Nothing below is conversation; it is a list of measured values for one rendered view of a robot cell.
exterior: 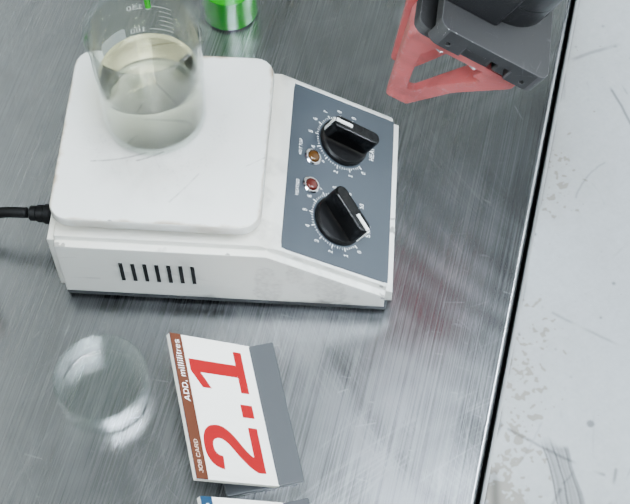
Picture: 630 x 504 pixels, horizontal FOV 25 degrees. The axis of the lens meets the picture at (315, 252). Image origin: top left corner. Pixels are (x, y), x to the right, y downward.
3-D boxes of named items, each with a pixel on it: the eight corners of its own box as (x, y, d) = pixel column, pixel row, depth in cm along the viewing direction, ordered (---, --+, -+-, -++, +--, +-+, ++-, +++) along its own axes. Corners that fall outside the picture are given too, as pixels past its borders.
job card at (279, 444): (272, 344, 84) (271, 312, 80) (304, 483, 80) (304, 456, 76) (172, 364, 83) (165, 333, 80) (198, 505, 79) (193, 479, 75)
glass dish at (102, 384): (155, 429, 81) (151, 414, 79) (60, 440, 81) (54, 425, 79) (148, 344, 84) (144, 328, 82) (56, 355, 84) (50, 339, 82)
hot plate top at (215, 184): (276, 66, 85) (276, 57, 84) (260, 237, 79) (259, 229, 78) (79, 56, 85) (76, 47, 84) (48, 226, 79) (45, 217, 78)
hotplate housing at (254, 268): (397, 140, 91) (403, 64, 85) (390, 318, 85) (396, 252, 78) (59, 123, 92) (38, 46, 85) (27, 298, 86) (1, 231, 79)
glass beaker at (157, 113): (95, 162, 81) (73, 72, 73) (108, 73, 84) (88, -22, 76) (217, 166, 80) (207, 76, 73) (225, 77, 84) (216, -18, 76)
